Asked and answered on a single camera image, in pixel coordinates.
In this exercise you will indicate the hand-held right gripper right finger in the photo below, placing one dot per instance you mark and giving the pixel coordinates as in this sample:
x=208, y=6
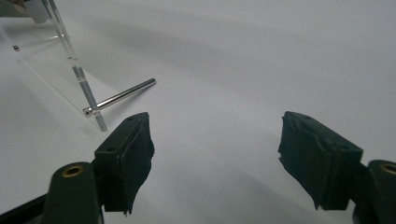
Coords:
x=320, y=161

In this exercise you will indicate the white board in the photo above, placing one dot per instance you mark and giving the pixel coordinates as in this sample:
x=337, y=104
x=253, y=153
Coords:
x=233, y=62

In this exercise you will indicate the clear acrylic frame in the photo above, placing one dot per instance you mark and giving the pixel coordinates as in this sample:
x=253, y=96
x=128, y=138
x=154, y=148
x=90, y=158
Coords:
x=90, y=93

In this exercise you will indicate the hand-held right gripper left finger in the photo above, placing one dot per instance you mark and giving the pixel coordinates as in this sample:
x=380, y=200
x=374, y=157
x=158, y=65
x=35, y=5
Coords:
x=124, y=161

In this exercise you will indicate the silver metal pin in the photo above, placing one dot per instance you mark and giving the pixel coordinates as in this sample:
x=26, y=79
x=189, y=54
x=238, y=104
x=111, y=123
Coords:
x=124, y=95

